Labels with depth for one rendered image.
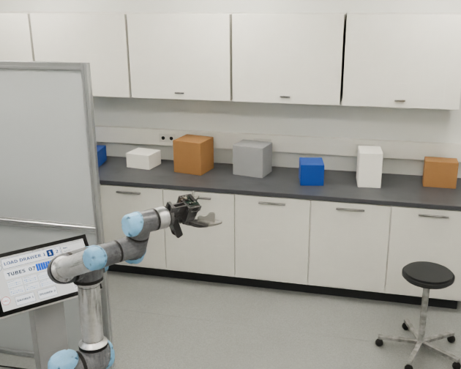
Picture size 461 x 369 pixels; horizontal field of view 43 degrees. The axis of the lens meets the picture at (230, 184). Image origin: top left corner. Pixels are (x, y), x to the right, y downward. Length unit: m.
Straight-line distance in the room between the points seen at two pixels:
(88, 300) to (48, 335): 0.99
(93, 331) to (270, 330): 2.33
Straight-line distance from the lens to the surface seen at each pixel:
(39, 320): 3.29
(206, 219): 2.06
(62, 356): 2.48
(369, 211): 4.68
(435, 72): 4.79
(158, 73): 5.10
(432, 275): 4.18
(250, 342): 4.44
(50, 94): 3.66
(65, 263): 2.14
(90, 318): 2.42
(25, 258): 3.18
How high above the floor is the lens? 2.45
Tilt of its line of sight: 19 degrees down
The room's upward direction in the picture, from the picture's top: straight up
